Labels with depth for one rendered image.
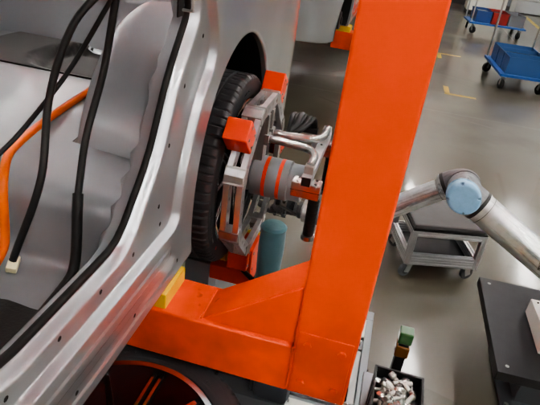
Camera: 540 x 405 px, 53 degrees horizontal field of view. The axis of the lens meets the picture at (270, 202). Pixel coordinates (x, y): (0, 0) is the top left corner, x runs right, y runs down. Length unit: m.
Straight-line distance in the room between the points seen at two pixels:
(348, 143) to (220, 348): 0.69
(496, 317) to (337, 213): 1.37
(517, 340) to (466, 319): 0.55
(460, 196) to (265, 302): 0.87
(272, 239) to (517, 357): 1.06
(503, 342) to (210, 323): 1.26
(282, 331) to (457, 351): 1.38
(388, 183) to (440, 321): 1.72
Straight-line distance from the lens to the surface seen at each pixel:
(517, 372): 2.24
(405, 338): 1.63
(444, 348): 2.67
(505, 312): 2.50
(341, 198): 1.18
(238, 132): 1.54
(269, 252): 1.81
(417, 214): 2.93
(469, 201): 1.98
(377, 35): 1.07
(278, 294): 1.38
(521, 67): 7.26
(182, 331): 1.53
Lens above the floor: 1.68
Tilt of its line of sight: 29 degrees down
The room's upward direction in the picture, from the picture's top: 8 degrees clockwise
